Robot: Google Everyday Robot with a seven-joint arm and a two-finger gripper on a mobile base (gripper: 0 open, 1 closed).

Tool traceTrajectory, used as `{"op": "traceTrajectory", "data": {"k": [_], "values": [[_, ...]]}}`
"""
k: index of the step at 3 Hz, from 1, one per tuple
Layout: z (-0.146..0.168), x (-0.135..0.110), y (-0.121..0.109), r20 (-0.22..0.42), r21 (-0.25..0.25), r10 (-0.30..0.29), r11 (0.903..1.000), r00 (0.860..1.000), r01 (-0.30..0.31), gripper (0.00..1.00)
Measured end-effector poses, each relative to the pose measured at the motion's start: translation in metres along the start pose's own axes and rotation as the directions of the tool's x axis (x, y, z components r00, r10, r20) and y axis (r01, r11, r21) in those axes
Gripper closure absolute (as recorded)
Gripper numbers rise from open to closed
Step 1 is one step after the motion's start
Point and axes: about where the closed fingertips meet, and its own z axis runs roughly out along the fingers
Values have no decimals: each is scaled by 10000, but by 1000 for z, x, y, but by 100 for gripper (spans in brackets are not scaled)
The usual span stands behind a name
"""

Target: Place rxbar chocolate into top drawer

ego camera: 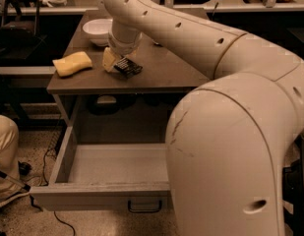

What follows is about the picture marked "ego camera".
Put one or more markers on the open grey top drawer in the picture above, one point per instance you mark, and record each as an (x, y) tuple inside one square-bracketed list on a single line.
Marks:
[(105, 176)]

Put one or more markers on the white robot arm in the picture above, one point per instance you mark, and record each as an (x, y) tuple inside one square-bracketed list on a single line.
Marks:
[(225, 140)]

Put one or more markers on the white ceramic bowl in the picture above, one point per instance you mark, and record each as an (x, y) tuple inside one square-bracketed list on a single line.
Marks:
[(97, 31)]

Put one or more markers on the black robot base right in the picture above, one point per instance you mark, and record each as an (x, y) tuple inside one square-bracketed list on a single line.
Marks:
[(293, 192)]

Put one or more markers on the black chair at left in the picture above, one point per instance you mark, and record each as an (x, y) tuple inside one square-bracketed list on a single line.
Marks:
[(20, 39)]

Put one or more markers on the black rxbar chocolate wrapper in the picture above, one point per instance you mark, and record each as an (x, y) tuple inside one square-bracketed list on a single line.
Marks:
[(127, 67)]

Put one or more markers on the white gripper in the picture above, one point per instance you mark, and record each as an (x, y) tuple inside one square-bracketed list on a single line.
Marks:
[(122, 47)]

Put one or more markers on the black drawer handle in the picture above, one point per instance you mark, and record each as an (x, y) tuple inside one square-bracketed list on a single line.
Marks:
[(144, 208)]

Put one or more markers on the person leg beige trousers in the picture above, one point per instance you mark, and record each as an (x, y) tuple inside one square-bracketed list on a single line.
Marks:
[(9, 164)]

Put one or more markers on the grey cabinet with top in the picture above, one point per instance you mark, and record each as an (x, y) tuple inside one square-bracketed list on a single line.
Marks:
[(110, 108)]

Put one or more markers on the yellow sponge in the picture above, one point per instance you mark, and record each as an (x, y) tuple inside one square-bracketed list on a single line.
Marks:
[(72, 64)]

